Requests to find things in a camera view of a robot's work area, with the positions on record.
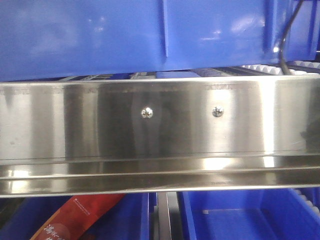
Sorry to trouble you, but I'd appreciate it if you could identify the large blue plastic bin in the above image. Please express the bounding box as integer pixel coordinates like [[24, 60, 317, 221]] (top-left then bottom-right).
[[0, 0, 320, 83]]

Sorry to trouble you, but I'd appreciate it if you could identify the lower right blue bin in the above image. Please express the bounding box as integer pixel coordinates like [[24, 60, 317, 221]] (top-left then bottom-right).
[[177, 188, 320, 240]]

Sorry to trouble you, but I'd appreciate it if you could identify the lower left blue bin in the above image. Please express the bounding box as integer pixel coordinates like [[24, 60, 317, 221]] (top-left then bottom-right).
[[0, 193, 150, 240]]

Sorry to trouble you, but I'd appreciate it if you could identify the left steel screw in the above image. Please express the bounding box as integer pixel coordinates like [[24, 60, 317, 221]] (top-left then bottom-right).
[[141, 106, 154, 119]]

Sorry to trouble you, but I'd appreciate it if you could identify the steel screw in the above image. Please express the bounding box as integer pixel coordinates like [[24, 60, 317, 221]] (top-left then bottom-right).
[[212, 105, 224, 118], [141, 106, 154, 119]]

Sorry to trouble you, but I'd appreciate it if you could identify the right steel screw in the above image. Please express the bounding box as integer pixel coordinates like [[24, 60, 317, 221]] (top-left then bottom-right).
[[212, 105, 224, 118]]

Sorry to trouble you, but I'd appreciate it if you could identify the stainless steel shelf front beam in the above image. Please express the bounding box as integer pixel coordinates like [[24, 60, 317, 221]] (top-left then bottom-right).
[[0, 75, 320, 198]]

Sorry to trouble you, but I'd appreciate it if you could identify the red snack package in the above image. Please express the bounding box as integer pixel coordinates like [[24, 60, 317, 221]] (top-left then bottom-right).
[[31, 193, 125, 240]]

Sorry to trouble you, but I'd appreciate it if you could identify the white roller track right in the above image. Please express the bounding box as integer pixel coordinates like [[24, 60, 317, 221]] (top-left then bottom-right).
[[240, 60, 320, 76]]

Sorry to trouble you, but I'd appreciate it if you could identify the black cable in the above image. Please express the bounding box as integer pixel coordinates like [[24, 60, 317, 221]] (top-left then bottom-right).
[[277, 0, 305, 75]]

